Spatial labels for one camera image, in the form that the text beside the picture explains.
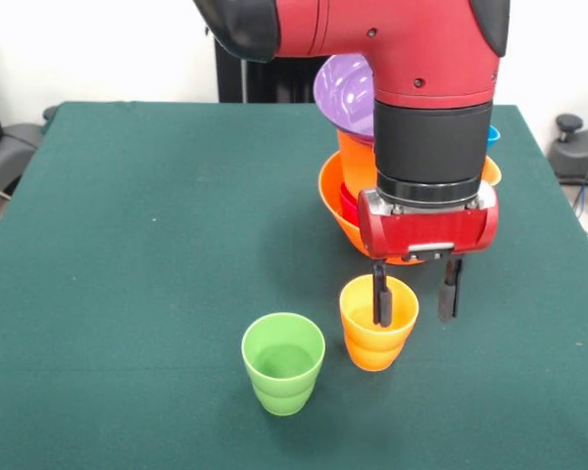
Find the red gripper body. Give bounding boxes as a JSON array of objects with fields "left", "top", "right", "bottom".
[{"left": 356, "top": 180, "right": 501, "bottom": 263}]

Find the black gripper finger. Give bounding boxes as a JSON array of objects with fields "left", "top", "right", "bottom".
[
  {"left": 370, "top": 258, "right": 393, "bottom": 328},
  {"left": 437, "top": 257, "right": 465, "bottom": 323}
]

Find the orange cup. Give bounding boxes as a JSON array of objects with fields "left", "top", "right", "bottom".
[{"left": 338, "top": 273, "right": 420, "bottom": 372}]

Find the small magenta bowl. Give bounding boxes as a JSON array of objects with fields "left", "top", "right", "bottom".
[{"left": 339, "top": 181, "right": 360, "bottom": 227}]

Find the large orange bowl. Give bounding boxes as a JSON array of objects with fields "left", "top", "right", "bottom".
[
  {"left": 337, "top": 129, "right": 379, "bottom": 200},
  {"left": 318, "top": 151, "right": 427, "bottom": 266}
]

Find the large purple bowl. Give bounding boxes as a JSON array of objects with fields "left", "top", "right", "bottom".
[{"left": 313, "top": 54, "right": 377, "bottom": 143}]

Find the green cup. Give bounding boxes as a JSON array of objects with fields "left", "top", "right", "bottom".
[{"left": 240, "top": 312, "right": 326, "bottom": 417}]

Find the dark green tablecloth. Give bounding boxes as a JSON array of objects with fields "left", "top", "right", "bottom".
[{"left": 0, "top": 101, "right": 588, "bottom": 470}]

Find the black pedestal foot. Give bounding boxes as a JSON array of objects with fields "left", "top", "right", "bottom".
[
  {"left": 547, "top": 113, "right": 588, "bottom": 185},
  {"left": 0, "top": 105, "right": 60, "bottom": 197}
]

